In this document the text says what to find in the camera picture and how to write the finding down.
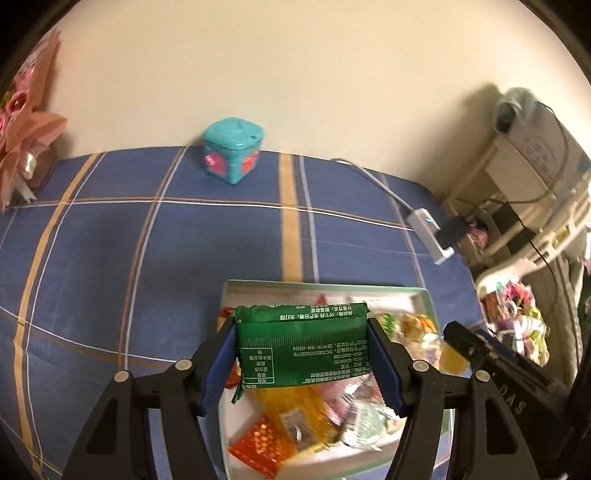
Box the teal and white cardboard tray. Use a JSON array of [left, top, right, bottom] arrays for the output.
[[218, 278, 458, 480]]

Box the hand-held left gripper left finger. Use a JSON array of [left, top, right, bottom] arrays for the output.
[[69, 316, 238, 480]]

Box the plain green snack packet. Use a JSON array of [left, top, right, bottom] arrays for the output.
[[231, 302, 374, 406]]

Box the blue plaid tablecloth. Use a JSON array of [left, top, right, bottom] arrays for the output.
[[0, 147, 485, 480]]

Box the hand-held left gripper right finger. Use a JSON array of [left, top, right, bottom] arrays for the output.
[[366, 318, 541, 480]]

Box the teal toy box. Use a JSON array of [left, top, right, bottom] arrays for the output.
[[202, 117, 266, 185]]

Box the large red snack packet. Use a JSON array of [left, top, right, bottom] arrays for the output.
[[228, 414, 296, 478]]

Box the basket of colourful small things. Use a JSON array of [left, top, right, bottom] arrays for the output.
[[478, 277, 550, 365]]

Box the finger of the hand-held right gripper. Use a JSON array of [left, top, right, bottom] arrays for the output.
[[442, 322, 492, 370]]

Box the white shelf rack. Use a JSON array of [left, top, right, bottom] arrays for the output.
[[441, 134, 591, 324]]

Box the white and teal bag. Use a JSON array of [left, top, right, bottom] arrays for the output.
[[494, 87, 591, 185]]

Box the black cable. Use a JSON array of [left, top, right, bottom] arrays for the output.
[[480, 104, 585, 324]]

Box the white power strip with plug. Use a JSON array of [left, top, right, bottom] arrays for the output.
[[406, 209, 455, 265]]

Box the yellow snack packet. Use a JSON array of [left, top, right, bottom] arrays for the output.
[[256, 387, 345, 455]]

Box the black adapter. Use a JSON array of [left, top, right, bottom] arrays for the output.
[[436, 217, 472, 250]]

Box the pink paper flower bouquet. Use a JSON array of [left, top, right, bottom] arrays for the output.
[[0, 30, 69, 213]]

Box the white cable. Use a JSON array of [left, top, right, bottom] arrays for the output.
[[330, 158, 414, 215]]

